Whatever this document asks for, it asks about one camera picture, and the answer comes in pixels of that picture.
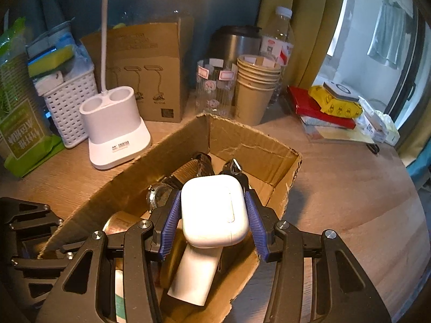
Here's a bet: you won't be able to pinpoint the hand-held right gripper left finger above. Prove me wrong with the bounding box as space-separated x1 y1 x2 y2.
35 188 184 323

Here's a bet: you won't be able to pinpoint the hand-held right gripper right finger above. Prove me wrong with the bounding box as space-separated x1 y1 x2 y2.
243 190 391 323

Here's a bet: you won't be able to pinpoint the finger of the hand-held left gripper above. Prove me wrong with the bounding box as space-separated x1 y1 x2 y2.
0 197 64 240
12 248 76 307

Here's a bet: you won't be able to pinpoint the white earbuds case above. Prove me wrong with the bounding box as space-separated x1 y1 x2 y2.
181 174 251 249

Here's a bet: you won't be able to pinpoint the wristwatch with brown band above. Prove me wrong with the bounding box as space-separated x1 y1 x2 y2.
145 153 213 214

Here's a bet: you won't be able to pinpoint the gold metal can red label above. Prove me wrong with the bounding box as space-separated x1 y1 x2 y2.
103 210 186 288

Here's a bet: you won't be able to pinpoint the white small box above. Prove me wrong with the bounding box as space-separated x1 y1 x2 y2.
167 242 224 307

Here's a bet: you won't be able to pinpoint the black pliers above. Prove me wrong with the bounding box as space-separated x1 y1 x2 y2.
220 158 251 192

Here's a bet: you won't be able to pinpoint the cardboard box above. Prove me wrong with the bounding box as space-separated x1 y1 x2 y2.
37 113 303 323

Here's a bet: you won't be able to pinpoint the white bottle green label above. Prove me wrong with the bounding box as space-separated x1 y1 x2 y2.
114 269 128 322

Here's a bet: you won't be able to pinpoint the green pack of paper cups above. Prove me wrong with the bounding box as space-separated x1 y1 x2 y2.
0 17 66 179

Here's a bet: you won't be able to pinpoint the white desk lamp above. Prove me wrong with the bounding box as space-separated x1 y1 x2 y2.
79 0 151 170

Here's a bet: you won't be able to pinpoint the stack of papers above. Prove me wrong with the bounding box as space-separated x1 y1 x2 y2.
301 116 375 145

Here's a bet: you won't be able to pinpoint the white woven plastic basket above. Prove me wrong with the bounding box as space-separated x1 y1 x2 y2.
42 64 99 149

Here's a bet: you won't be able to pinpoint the red book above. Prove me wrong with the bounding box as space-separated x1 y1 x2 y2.
288 86 357 130

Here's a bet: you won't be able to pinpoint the stack of brown paper cups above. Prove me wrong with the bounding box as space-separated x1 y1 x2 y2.
234 54 283 127

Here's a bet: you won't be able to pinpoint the white block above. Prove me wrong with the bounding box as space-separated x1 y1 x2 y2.
35 71 66 95

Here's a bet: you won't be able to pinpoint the floral glass jar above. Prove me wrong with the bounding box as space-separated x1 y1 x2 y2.
195 59 239 114

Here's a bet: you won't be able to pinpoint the yellow printed packet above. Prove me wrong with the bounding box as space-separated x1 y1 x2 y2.
309 85 363 118

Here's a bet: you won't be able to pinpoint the brown lamp carton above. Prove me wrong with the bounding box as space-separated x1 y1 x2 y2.
81 15 195 123

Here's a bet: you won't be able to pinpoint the yellow green sponge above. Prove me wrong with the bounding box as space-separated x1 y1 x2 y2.
27 44 76 78

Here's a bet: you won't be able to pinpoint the white round-marked pad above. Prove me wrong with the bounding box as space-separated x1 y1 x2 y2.
321 81 360 103

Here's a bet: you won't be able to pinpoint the clear plastic bags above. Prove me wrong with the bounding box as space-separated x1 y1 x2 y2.
72 40 95 75

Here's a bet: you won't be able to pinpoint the blue packet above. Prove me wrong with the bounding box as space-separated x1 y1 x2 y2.
26 23 76 58

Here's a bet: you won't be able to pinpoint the steel thermos flask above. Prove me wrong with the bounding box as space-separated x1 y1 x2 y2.
210 25 262 69

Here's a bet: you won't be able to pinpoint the clear plastic water bottle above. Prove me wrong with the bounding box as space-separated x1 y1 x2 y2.
259 6 295 105

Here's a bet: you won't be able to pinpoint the yellow curtain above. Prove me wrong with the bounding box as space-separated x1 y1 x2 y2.
258 0 347 88

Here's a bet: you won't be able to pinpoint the dark blue curtain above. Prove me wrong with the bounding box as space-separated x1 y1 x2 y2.
0 0 270 75

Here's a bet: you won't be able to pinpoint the hanging grey shirt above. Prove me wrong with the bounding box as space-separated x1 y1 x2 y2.
367 0 414 69

